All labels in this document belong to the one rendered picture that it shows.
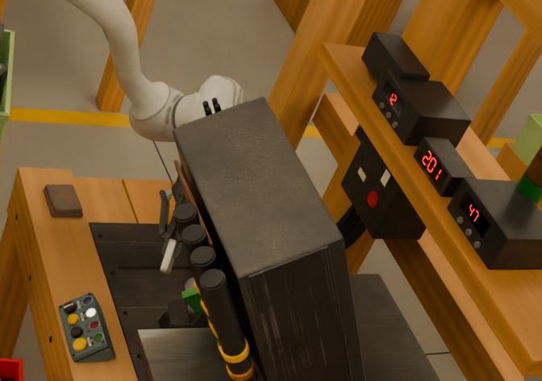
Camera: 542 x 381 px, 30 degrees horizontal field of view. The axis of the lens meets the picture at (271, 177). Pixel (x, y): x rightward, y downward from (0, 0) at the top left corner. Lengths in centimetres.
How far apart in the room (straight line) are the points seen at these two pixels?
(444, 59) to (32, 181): 108
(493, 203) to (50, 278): 103
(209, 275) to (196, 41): 385
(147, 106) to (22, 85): 232
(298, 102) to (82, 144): 183
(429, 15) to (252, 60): 324
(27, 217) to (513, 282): 122
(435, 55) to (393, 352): 60
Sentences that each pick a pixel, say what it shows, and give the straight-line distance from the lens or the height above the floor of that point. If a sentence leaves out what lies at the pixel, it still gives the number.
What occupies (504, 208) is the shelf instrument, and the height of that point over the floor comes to 162.
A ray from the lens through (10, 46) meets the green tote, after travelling 294.
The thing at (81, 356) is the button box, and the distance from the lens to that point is 217.
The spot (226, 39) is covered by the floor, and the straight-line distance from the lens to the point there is 540.
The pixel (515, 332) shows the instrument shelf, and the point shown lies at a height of 154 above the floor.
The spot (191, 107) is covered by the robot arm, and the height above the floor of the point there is 134.
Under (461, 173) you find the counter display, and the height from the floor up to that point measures 159.
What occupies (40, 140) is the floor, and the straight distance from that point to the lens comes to 424.
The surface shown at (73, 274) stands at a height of 90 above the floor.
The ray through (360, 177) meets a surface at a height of 141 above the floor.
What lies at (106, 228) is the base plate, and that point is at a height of 90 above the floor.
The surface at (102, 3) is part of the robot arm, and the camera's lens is 196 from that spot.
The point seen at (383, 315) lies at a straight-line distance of 207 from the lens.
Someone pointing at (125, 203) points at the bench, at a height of 88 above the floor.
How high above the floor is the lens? 250
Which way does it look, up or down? 34 degrees down
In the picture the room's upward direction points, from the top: 24 degrees clockwise
